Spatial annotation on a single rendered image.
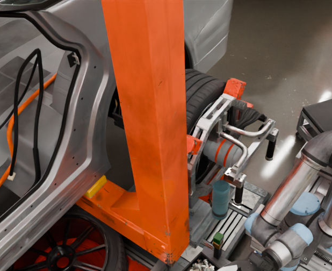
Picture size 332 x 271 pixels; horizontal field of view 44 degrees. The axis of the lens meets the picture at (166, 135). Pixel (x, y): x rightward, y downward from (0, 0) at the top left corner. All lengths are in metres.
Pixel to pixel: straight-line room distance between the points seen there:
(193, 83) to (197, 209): 0.95
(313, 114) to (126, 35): 2.18
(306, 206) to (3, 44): 1.99
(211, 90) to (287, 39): 2.62
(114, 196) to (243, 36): 2.75
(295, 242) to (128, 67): 0.75
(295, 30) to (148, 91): 3.53
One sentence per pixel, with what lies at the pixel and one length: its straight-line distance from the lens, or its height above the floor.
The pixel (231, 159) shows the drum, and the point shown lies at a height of 0.89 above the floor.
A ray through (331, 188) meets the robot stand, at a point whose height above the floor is 0.95.
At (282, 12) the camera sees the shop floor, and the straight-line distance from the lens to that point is 4.94.
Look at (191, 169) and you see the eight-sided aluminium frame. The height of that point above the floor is 0.97.
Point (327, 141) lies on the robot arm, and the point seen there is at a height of 1.44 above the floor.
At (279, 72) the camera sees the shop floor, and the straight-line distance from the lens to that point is 4.02.
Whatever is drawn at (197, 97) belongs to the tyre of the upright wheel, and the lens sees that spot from 1.88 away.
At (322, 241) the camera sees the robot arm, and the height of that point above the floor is 0.99.
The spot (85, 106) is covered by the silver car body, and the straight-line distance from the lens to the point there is 1.86.
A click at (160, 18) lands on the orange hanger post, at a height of 1.87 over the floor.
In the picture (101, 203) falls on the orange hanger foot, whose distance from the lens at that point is 2.15.
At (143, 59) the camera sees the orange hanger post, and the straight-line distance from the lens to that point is 1.14.
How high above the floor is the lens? 2.42
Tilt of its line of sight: 46 degrees down
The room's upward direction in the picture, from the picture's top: 5 degrees counter-clockwise
